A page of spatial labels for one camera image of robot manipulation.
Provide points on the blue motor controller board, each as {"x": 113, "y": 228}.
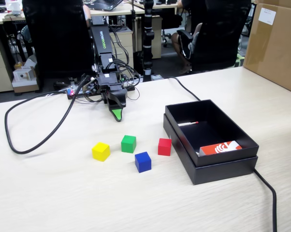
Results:
{"x": 71, "y": 91}

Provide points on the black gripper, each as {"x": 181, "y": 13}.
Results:
{"x": 108, "y": 79}

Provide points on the red wooden cube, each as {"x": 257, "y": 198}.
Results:
{"x": 164, "y": 147}

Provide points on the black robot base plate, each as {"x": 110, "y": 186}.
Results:
{"x": 129, "y": 89}

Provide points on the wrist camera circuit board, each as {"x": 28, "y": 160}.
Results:
{"x": 91, "y": 85}

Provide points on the black office chair with armrest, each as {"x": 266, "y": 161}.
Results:
{"x": 220, "y": 36}

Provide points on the white stick with red tip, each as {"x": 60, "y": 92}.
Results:
{"x": 187, "y": 124}

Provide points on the black jointed pole white bands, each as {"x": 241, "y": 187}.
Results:
{"x": 148, "y": 36}

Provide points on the seated person in dark clothes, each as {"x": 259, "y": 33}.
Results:
{"x": 178, "y": 41}

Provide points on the open carton with white box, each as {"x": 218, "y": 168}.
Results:
{"x": 24, "y": 77}

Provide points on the black laptop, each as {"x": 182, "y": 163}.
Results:
{"x": 104, "y": 4}

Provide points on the yellow wooden cube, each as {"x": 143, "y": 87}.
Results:
{"x": 100, "y": 152}

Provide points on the black cardboard box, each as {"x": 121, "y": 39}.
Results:
{"x": 222, "y": 120}

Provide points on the orange white card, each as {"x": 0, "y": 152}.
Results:
{"x": 220, "y": 148}

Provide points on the beige drawer cabinet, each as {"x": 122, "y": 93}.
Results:
{"x": 0, "y": 62}
{"x": 157, "y": 36}
{"x": 126, "y": 41}

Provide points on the white shipping label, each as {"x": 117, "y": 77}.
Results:
{"x": 267, "y": 15}

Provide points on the green wooden cube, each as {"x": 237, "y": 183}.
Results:
{"x": 128, "y": 145}

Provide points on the black mesh office chair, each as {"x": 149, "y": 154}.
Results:
{"x": 58, "y": 36}

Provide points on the large brown cardboard box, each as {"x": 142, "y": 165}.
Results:
{"x": 276, "y": 48}

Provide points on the light wooden office desk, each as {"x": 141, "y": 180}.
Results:
{"x": 121, "y": 10}

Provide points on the blue wooden cube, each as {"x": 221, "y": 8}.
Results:
{"x": 143, "y": 163}

